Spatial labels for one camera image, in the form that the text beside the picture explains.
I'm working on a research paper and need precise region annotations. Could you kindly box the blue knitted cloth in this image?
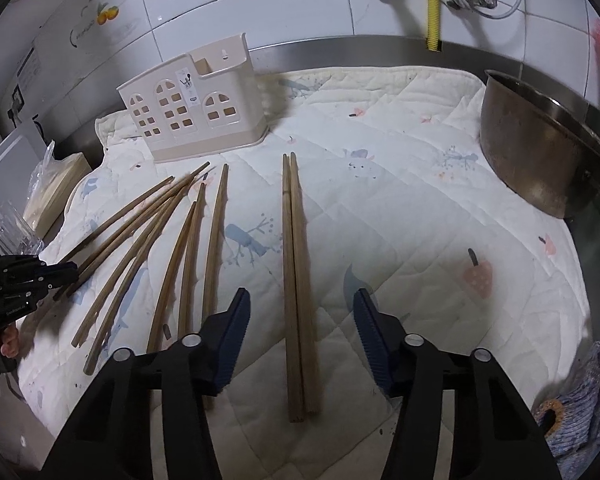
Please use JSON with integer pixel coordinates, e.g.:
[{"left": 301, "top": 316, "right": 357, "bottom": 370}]
[{"left": 533, "top": 340, "right": 600, "bottom": 479}]

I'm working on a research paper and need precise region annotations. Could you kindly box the wooden chopstick curved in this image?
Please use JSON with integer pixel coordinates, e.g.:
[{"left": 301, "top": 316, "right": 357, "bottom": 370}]
[
  {"left": 146, "top": 202, "right": 196, "bottom": 353},
  {"left": 83, "top": 205, "right": 178, "bottom": 375}
]

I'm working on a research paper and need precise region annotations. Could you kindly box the yellow corrugated gas hose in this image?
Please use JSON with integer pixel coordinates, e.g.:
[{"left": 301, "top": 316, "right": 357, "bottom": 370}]
[{"left": 426, "top": 0, "right": 443, "bottom": 53}]

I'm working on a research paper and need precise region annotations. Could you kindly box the bagged cream tissue pack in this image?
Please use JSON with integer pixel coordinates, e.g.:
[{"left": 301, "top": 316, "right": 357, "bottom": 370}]
[{"left": 22, "top": 141, "right": 91, "bottom": 238}]

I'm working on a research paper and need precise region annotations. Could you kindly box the cream plastic utensil holder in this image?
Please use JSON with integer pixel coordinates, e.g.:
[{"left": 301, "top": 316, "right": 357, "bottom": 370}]
[{"left": 118, "top": 32, "right": 268, "bottom": 162}]

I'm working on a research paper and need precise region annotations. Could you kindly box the person left hand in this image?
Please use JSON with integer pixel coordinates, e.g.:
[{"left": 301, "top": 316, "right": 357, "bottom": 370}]
[{"left": 0, "top": 324, "right": 20, "bottom": 359}]

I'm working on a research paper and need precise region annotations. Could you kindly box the clear glass mug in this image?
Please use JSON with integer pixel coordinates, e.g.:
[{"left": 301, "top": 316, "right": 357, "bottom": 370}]
[{"left": 0, "top": 202, "right": 44, "bottom": 256}]

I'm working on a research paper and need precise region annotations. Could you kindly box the wooden chopstick pair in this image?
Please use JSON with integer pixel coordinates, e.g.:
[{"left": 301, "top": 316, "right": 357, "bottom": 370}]
[
  {"left": 289, "top": 152, "right": 322, "bottom": 414},
  {"left": 282, "top": 154, "right": 304, "bottom": 422}
]

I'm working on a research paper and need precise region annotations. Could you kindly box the stainless steel pot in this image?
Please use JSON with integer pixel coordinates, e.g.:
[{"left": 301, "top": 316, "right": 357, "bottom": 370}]
[{"left": 479, "top": 70, "right": 600, "bottom": 219}]

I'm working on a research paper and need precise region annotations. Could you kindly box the white quilted patterned mat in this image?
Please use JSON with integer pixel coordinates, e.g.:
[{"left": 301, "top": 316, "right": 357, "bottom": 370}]
[{"left": 42, "top": 67, "right": 590, "bottom": 479}]

